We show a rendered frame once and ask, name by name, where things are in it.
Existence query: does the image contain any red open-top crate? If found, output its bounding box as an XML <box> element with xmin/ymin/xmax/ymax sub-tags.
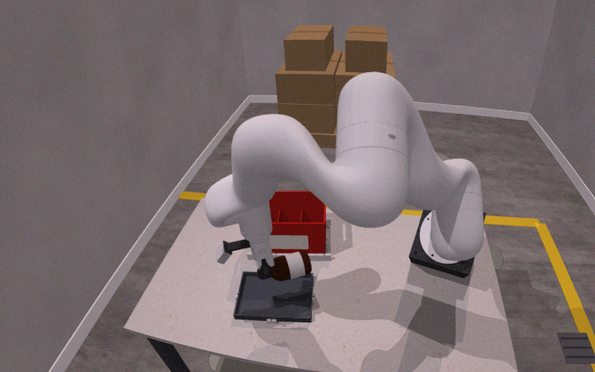
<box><xmin>269</xmin><ymin>191</ymin><xmax>325</xmax><ymax>253</ymax></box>

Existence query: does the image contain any brown bottle with white label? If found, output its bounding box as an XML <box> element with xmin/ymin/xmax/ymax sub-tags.
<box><xmin>269</xmin><ymin>250</ymin><xmax>311</xmax><ymax>281</ymax></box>

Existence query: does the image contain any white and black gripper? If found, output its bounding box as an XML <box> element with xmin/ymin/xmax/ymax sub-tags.
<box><xmin>245</xmin><ymin>235</ymin><xmax>274</xmax><ymax>280</ymax></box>

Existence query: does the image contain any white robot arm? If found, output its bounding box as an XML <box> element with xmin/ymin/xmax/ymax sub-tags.
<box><xmin>205</xmin><ymin>72</ymin><xmax>484</xmax><ymax>264</ymax></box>

